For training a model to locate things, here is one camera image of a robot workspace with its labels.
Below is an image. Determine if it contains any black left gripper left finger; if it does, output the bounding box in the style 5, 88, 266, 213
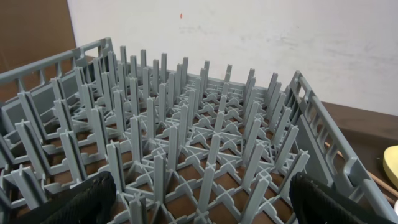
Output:
11, 171, 116, 224

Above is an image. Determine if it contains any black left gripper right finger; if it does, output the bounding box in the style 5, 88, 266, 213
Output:
289, 172, 391, 224

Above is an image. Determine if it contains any grey dishwasher rack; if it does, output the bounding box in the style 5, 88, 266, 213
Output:
1, 38, 397, 223

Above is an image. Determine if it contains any wooden chopstick upper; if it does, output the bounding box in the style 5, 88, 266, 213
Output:
324, 142, 397, 201

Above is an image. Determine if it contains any dark brown serving tray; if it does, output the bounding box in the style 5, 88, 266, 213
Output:
323, 102, 397, 189

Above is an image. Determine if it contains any yellow plate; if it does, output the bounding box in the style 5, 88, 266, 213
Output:
383, 146, 398, 187

